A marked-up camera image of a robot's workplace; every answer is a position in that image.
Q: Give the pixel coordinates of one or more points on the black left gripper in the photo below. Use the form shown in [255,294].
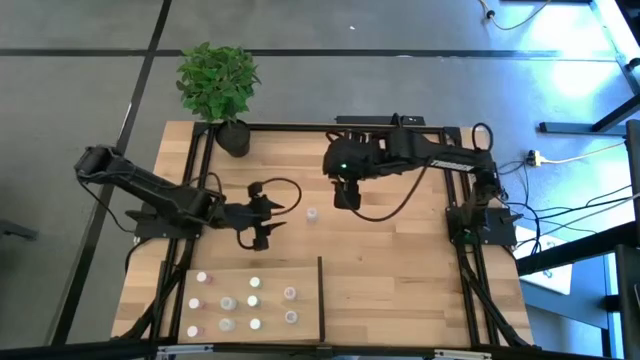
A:
[245,217]

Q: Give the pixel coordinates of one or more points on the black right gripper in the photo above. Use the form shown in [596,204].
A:
[360,155]

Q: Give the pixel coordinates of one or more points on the small clear medicine bottle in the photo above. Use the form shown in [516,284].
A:
[290,293]

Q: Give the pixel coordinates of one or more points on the white-capped pink medicine bottle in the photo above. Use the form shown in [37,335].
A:
[202,277]
[194,303]
[192,331]

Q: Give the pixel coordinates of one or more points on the bluish clear medicine bottle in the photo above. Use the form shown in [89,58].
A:
[228,303]

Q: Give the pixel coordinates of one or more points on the white-capped teal medicine bottle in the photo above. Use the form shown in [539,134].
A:
[255,324]

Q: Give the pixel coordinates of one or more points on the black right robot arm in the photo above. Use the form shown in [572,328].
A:
[450,160]

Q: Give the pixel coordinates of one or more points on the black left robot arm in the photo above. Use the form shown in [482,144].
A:
[150,187]

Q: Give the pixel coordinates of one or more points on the light wooden shelf board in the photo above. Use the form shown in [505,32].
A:
[272,336]

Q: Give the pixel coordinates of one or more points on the black flat bar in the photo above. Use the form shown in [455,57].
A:
[370,120]

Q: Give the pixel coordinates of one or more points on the black plant pot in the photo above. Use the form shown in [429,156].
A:
[232,140]

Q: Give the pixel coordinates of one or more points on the black divider bar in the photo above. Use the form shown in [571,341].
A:
[320,300]

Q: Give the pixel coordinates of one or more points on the green artificial plant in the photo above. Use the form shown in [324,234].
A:
[217,82]

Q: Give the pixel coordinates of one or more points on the yellow plug connector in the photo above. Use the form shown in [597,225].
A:
[536,159]

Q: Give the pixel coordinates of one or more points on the black desk leg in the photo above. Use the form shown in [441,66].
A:
[580,128]

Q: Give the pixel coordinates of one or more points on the white paper box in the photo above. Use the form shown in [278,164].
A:
[550,280]

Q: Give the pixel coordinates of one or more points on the black diagonal beam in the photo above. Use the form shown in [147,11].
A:
[575,250]

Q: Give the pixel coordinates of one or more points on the black floor object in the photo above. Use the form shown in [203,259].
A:
[17,230]

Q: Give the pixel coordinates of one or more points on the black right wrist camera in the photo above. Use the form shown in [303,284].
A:
[347,197]

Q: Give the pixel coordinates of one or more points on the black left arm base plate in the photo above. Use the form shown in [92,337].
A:
[150,231]

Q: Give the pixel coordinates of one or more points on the black shelf end frame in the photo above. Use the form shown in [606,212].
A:
[163,280]

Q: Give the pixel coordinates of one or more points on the silver frame bracket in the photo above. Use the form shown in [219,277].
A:
[185,349]
[462,354]

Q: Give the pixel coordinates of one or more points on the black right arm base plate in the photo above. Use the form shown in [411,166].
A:
[502,232]

